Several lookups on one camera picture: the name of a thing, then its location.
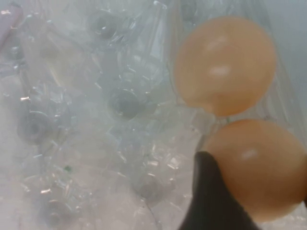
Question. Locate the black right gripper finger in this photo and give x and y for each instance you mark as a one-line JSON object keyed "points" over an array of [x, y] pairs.
{"points": [[211, 203]]}

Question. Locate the beige egg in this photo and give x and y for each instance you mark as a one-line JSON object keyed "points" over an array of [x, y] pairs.
{"points": [[225, 64], [259, 172]]}

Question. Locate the clear plastic egg box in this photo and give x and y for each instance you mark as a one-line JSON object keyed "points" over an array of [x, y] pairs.
{"points": [[96, 72]]}

